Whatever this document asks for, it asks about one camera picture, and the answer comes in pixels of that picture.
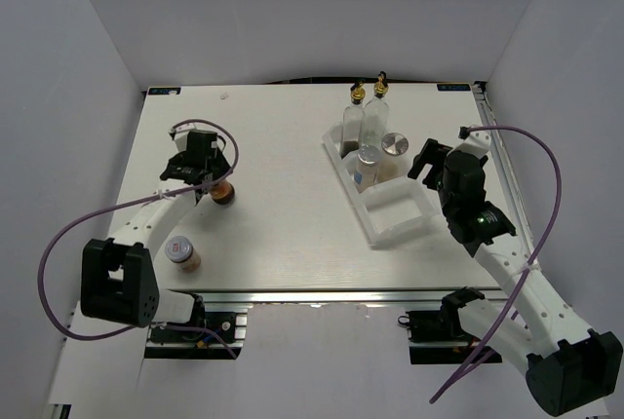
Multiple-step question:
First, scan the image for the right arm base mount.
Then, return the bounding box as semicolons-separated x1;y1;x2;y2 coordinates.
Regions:
397;287;485;365

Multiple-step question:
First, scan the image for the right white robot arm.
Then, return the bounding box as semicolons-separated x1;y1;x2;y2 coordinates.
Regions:
408;133;623;416

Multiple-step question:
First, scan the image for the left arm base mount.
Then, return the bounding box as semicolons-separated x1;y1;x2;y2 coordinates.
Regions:
144;294;244;361

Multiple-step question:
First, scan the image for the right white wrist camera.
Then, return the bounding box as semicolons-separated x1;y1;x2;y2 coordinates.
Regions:
455;126;491;160

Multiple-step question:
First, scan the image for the silver lid white canister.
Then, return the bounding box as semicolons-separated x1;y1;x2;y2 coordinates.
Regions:
376;133;410;183

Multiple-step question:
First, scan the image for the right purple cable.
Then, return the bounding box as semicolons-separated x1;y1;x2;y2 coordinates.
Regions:
428;125;563;405

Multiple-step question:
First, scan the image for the glass cruet dark powder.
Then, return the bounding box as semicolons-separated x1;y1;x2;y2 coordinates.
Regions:
340;80;366;158

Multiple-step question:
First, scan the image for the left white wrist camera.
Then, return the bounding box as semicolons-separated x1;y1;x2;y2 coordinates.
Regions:
169;126;189;152

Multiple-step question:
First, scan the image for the silver shaker blue label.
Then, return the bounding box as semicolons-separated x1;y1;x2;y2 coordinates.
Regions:
353;145;381;193

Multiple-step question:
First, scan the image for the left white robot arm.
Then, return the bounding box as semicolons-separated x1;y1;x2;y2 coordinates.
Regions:
80;124;231;340

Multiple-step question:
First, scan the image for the white plastic organizer tray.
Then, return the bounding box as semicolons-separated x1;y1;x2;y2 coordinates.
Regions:
323;123;438;248

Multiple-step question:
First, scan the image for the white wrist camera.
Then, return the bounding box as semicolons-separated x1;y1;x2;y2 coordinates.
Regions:
169;126;189;152
455;126;491;160

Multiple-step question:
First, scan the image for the clear glass cruet bottle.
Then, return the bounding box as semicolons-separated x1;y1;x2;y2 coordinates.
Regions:
359;71;389;147

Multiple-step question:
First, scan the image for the red lid sauce jar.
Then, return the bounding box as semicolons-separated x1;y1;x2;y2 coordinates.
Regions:
210;180;236;206

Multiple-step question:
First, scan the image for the small jar labelled lid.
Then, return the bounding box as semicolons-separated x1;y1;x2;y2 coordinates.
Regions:
165;236;201;273

